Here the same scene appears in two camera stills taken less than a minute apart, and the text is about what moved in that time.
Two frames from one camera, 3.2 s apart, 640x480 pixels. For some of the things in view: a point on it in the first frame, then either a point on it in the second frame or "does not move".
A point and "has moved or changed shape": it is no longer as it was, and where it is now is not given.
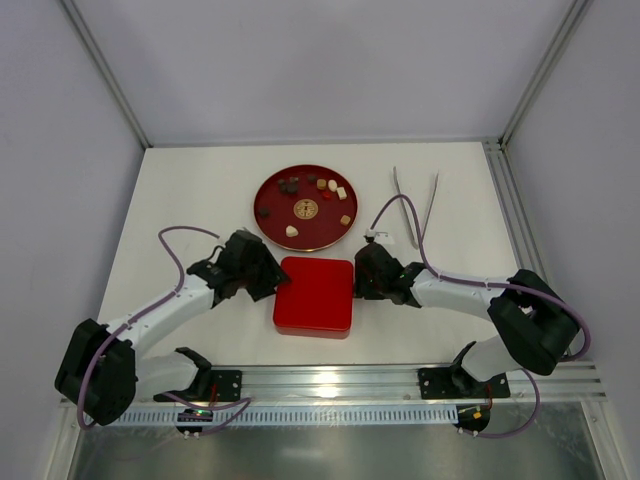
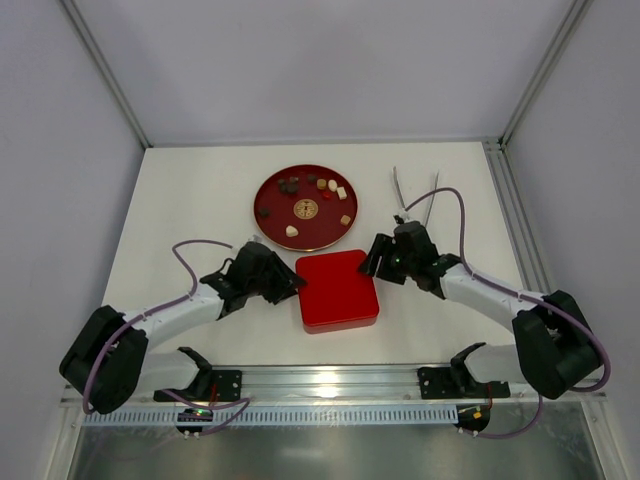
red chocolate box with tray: (314, 332) → (344, 324)
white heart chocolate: (291, 231) does not move
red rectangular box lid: (317, 301) has moved or changed shape
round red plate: (305, 208) does not move
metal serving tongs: (408, 221) does not move
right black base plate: (455, 383) does not move
